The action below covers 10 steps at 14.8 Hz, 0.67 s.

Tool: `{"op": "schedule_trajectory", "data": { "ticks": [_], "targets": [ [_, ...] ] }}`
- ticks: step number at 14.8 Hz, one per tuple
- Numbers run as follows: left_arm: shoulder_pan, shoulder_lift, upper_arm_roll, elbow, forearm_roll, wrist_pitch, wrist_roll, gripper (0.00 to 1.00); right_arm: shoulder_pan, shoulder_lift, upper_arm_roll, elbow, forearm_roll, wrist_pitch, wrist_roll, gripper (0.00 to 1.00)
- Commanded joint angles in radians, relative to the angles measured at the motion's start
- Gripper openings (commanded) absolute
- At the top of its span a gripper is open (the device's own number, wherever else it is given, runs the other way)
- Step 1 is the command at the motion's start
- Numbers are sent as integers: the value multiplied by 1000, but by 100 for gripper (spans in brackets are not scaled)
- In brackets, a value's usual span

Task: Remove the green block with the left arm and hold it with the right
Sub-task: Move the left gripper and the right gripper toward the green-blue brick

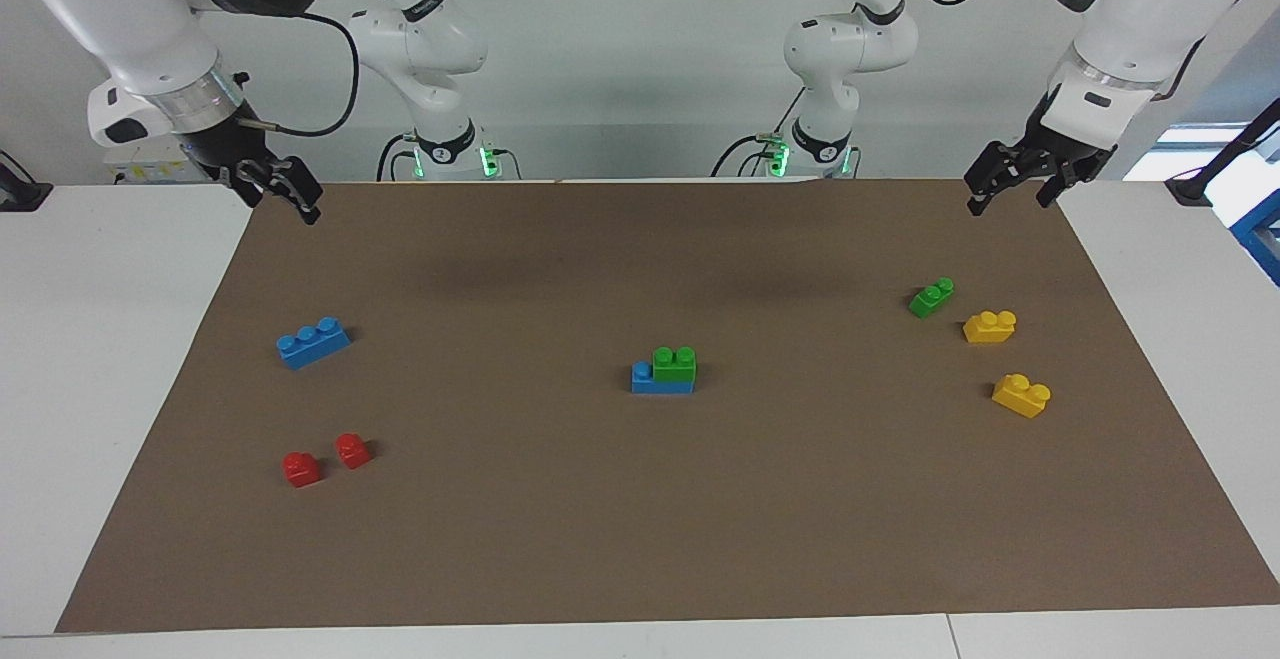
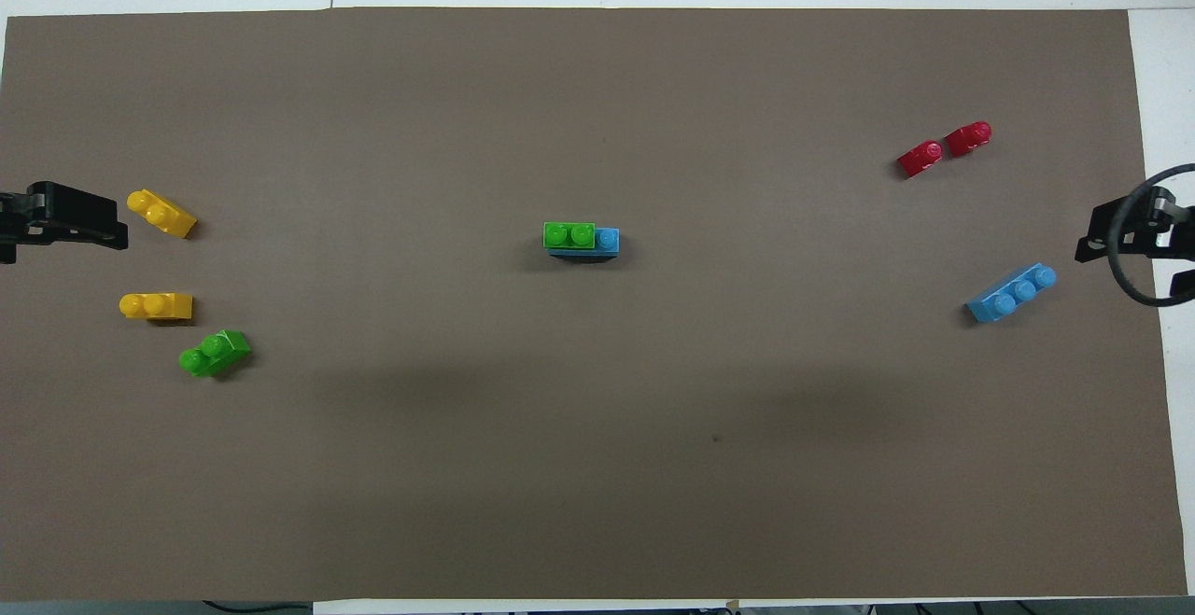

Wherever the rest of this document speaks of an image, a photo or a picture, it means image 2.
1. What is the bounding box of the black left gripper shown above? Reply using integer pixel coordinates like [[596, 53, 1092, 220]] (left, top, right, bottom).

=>
[[0, 181, 130, 265]]

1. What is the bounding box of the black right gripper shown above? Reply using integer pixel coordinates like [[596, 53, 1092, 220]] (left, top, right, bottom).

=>
[[1075, 187, 1195, 301]]

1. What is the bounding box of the green toy brick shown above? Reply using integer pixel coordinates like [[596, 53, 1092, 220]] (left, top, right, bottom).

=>
[[178, 329, 252, 379], [543, 221, 597, 250]]

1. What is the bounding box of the blue three-stud toy brick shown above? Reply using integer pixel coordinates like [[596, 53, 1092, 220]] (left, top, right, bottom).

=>
[[964, 263, 1059, 324], [549, 228, 621, 265]]

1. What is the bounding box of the yellow toy brick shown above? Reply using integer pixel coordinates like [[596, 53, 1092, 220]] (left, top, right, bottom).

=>
[[127, 189, 199, 240], [119, 292, 194, 322]]

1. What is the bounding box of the red toy brick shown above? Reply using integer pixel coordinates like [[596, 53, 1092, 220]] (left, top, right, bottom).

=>
[[945, 120, 993, 159], [897, 140, 945, 179]]

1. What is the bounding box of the brown table mat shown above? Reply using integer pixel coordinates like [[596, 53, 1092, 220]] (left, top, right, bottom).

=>
[[0, 7, 1188, 602]]

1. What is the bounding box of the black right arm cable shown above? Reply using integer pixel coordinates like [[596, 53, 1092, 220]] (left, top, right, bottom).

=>
[[1108, 163, 1195, 309]]

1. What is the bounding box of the thin black cable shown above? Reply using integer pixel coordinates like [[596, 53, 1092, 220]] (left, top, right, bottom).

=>
[[201, 600, 315, 615]]

